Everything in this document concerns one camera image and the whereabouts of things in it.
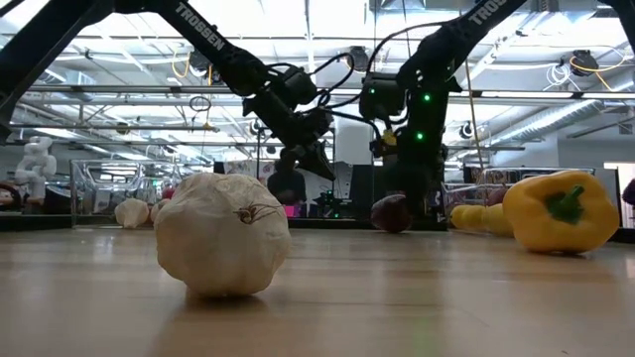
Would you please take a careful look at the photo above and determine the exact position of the black ceiling cable reel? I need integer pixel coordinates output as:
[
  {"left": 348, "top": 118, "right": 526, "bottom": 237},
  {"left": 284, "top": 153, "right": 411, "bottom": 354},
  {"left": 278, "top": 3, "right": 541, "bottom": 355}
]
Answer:
[
  {"left": 348, "top": 46, "right": 371, "bottom": 73},
  {"left": 570, "top": 49, "right": 600, "bottom": 78},
  {"left": 188, "top": 47, "right": 214, "bottom": 75}
]

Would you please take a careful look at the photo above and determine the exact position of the yellow bell pepper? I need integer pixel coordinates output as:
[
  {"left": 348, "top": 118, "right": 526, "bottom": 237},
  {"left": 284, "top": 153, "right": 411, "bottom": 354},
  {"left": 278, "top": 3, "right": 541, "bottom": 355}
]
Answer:
[{"left": 501, "top": 170, "right": 621, "bottom": 255}]

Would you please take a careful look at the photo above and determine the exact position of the ceiling light rail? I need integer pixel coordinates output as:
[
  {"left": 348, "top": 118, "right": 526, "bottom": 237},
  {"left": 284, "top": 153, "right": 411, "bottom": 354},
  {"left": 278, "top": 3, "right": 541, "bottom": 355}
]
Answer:
[{"left": 0, "top": 84, "right": 635, "bottom": 101}]

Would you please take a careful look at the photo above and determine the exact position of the clear plastic basket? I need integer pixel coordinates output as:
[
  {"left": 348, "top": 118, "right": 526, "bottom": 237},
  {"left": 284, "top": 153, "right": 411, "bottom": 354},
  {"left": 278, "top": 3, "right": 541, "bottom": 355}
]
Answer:
[
  {"left": 440, "top": 167, "right": 596, "bottom": 234},
  {"left": 69, "top": 159, "right": 215, "bottom": 230}
]

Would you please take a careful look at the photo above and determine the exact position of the colourful patterned poster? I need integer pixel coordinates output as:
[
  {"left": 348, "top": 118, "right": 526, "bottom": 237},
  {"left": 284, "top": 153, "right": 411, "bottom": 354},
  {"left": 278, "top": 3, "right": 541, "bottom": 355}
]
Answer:
[{"left": 225, "top": 159, "right": 272, "bottom": 178}]

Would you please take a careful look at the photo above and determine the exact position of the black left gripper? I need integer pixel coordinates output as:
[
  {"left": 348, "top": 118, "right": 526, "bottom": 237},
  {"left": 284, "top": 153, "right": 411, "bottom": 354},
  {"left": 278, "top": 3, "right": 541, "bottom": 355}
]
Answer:
[{"left": 242, "top": 88, "right": 337, "bottom": 182}]

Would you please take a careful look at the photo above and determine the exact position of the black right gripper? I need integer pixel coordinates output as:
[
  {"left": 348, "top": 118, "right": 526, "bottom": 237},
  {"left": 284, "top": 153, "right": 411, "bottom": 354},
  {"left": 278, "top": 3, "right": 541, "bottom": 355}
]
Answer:
[{"left": 381, "top": 126, "right": 447, "bottom": 222}]

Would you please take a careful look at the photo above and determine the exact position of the dark red apple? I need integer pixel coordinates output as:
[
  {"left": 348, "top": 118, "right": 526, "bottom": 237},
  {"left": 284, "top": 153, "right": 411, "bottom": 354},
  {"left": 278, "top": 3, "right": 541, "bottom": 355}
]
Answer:
[{"left": 370, "top": 193, "right": 414, "bottom": 235}]

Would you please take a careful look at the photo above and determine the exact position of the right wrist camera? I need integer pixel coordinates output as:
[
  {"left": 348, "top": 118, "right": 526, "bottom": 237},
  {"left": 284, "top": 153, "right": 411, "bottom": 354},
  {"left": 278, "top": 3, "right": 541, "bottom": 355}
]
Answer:
[{"left": 358, "top": 72, "right": 406, "bottom": 122}]

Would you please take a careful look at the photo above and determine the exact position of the person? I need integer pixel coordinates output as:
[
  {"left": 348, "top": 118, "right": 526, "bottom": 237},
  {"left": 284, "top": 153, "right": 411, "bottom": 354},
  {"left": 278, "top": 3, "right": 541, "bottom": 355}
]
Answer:
[{"left": 266, "top": 157, "right": 310, "bottom": 206}]

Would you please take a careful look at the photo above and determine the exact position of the yellow lemon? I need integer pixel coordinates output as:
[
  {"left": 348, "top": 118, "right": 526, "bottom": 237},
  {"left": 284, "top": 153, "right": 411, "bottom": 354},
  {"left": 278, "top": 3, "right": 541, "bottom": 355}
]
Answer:
[
  {"left": 478, "top": 202, "right": 515, "bottom": 238},
  {"left": 448, "top": 203, "right": 485, "bottom": 232}
]

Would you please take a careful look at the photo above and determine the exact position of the yellow hanging cable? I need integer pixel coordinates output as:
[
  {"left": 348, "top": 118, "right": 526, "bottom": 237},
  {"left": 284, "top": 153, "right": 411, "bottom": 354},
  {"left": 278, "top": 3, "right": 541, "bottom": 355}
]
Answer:
[{"left": 463, "top": 59, "right": 486, "bottom": 171}]

